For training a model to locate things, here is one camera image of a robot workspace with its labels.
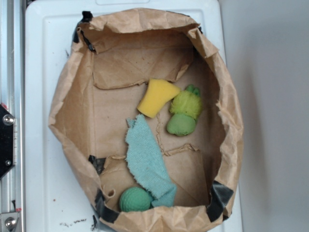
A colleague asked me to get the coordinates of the aluminium frame rail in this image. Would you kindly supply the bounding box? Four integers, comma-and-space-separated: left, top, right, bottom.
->
0, 0, 27, 232

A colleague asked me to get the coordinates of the light blue cloth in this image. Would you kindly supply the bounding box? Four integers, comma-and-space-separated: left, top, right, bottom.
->
125, 114, 177, 207

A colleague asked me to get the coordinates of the silver corner bracket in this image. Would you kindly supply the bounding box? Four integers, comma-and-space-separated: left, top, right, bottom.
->
0, 212, 19, 232

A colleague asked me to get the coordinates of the green plush toy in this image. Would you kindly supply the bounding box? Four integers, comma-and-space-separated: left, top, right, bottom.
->
167, 84, 203, 136

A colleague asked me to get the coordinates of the green dimpled ball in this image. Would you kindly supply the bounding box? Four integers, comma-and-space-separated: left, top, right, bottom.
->
119, 187, 153, 212

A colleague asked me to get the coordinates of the brown paper bag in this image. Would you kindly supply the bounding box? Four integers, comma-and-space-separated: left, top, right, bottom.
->
49, 8, 243, 232

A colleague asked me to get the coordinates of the yellow sponge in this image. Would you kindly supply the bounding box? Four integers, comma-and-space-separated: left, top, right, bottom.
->
137, 79, 181, 118

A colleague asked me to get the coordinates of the white plastic tray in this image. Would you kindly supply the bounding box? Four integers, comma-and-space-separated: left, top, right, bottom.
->
24, 0, 243, 232

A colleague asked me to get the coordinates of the black bracket plate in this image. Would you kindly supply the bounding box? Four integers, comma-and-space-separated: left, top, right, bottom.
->
0, 103, 15, 179

